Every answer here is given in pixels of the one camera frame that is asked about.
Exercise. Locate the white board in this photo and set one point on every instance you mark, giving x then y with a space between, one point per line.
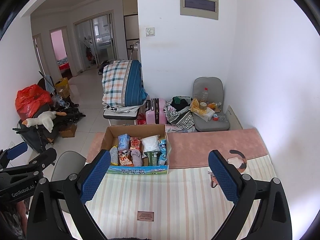
235 118

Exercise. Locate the white wall socket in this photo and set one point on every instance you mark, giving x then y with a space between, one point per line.
12 144

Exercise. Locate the grey padded chair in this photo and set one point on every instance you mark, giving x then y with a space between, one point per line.
207 82

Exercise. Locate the clear bottle with red cap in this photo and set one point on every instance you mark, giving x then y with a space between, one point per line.
204 96

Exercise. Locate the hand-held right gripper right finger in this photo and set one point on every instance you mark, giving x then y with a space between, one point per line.
223 176

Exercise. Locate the white wall switch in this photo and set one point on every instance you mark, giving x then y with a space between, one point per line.
150 31

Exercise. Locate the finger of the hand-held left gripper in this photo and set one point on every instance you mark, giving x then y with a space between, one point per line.
43 158
16 151

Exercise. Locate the striped blanket with cat print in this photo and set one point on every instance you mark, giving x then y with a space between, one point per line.
175 200

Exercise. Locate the purple cloth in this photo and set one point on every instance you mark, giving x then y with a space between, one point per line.
136 157

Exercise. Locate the yellow plastic bag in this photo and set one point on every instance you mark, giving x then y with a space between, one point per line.
196 107

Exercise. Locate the light blue long packet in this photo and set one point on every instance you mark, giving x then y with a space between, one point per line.
163 152

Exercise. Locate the plaid blue quilt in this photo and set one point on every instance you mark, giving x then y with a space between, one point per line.
122 82

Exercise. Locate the red plastic bag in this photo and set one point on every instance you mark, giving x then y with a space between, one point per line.
30 100

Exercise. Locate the folding bed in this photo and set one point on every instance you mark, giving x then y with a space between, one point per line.
120 116

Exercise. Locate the black white patterned bag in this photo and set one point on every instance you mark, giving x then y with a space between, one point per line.
182 121

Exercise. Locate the green cloth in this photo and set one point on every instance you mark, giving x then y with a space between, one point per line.
177 100

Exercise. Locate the silver scrubber yellow packet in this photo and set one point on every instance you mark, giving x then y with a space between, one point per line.
114 155

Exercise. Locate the grey round-backed chair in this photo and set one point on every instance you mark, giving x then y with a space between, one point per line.
67 162

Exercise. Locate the brown cardboard box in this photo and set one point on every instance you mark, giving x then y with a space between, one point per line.
68 130

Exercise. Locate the orange snack packet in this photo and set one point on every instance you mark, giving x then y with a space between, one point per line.
125 158

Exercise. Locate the white plastic bag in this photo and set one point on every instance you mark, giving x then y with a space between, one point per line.
150 143

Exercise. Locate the pink suitcase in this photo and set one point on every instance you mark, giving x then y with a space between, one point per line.
156 112

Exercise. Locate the black stroller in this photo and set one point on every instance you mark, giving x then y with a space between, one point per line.
32 135

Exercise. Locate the blue tissue pack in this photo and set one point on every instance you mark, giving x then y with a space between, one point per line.
123 142

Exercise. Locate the red snack packet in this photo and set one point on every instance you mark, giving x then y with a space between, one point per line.
135 145

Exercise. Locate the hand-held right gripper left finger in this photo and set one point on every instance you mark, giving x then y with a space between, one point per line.
96 176

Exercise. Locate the yellow shopping bag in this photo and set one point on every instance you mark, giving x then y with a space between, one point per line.
62 87

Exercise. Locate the person's left forearm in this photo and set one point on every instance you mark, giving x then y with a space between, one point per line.
11 220

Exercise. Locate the green packet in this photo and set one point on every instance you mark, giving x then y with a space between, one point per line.
150 158

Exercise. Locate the beige wall panel box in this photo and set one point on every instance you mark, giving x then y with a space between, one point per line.
198 3

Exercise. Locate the white goose plush toy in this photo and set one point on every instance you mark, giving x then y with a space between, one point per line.
45 120

